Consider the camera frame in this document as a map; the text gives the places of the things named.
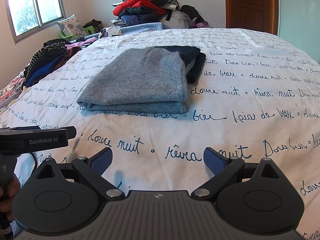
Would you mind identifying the grey sweater navy sleeves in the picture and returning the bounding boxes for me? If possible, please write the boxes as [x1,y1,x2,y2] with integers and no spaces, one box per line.
[77,46,206,114]

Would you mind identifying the pile of dark clothes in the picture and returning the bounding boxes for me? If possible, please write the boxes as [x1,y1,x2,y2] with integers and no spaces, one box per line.
[111,0,209,29]

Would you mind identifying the person's left hand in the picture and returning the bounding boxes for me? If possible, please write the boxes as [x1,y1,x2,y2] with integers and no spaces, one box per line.
[0,173,21,222]

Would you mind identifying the red floral bedsheet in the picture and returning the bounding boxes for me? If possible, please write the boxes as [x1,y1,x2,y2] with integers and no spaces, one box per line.
[0,74,25,103]

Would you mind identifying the royal blue garment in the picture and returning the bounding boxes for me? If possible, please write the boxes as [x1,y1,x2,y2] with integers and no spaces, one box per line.
[24,53,66,87]

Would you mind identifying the white script-print bedspread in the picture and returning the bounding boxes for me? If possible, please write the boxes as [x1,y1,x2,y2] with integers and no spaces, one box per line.
[1,28,319,239]

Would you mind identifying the black white zigzag garment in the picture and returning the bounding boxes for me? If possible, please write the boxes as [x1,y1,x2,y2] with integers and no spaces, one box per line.
[23,41,67,82]

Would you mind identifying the brown garment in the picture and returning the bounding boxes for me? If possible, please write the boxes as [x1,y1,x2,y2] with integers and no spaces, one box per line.
[54,47,81,70]

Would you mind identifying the purple garment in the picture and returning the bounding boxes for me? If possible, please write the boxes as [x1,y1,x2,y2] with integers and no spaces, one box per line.
[66,37,98,49]

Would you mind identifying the floral white pillow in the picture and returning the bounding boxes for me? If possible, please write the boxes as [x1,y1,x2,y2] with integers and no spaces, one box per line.
[57,14,86,38]

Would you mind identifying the aluminium sliding window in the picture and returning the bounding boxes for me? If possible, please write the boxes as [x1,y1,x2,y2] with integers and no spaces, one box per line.
[5,0,65,43]

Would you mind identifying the white plastic bag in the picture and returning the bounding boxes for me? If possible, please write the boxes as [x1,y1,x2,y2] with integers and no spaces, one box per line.
[98,26,122,39]

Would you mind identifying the light blue knitted blanket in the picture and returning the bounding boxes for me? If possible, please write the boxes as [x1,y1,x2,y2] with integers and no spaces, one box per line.
[70,22,170,43]

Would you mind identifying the black backpack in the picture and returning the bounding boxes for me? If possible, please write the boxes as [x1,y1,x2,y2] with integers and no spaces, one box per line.
[180,5,204,25]

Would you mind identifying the brown wooden door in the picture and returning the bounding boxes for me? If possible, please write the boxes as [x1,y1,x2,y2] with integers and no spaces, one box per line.
[225,0,279,35]

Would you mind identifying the red puffer jacket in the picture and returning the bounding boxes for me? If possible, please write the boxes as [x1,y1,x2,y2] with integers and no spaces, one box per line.
[113,0,167,16]

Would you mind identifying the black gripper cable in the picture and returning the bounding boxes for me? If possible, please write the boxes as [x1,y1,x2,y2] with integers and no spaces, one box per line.
[24,152,38,172]

